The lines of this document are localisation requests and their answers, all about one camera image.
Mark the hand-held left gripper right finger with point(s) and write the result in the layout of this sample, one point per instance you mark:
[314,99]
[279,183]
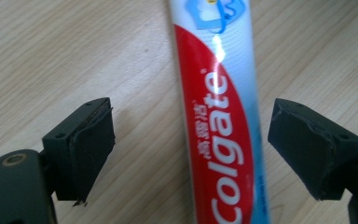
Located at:
[310,149]

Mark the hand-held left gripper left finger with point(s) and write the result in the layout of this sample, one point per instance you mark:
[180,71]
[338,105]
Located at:
[87,155]

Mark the red white toothpaste tube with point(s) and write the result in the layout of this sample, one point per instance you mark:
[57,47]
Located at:
[217,124]

